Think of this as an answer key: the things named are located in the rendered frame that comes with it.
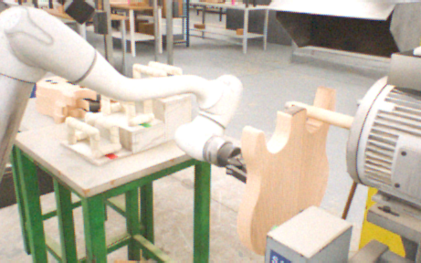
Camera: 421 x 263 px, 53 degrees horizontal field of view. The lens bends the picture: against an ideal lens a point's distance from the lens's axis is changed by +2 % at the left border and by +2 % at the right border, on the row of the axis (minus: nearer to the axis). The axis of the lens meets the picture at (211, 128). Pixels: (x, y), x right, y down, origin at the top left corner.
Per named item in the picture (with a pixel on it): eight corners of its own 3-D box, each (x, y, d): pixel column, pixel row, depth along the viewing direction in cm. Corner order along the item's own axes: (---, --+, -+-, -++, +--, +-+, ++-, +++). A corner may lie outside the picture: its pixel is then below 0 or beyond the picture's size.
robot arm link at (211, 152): (203, 166, 129) (216, 173, 125) (202, 141, 125) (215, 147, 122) (224, 156, 135) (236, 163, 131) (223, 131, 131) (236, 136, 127)
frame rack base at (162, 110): (192, 133, 178) (192, 95, 172) (165, 142, 168) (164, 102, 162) (151, 118, 195) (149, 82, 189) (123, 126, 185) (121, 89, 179)
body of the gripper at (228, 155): (236, 160, 131) (258, 171, 125) (216, 171, 125) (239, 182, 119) (236, 139, 128) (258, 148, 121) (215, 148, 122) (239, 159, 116)
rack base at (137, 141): (165, 142, 168) (165, 121, 165) (132, 154, 157) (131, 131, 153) (124, 125, 185) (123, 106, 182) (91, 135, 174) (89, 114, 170)
